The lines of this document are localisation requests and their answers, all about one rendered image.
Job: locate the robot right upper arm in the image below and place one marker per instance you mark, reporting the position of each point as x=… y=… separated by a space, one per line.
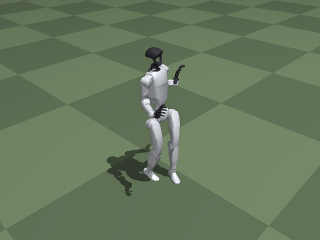
x=145 y=83

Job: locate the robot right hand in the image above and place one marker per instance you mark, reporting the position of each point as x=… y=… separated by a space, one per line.
x=160 y=110

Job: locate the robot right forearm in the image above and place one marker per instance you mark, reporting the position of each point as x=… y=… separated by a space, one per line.
x=148 y=109

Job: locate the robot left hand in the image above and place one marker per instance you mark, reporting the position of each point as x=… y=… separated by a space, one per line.
x=177 y=74

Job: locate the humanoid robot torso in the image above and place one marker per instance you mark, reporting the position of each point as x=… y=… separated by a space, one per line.
x=158 y=91

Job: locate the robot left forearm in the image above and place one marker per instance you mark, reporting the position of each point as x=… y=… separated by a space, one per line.
x=171 y=82

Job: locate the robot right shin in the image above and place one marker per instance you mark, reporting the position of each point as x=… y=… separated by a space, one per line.
x=152 y=161

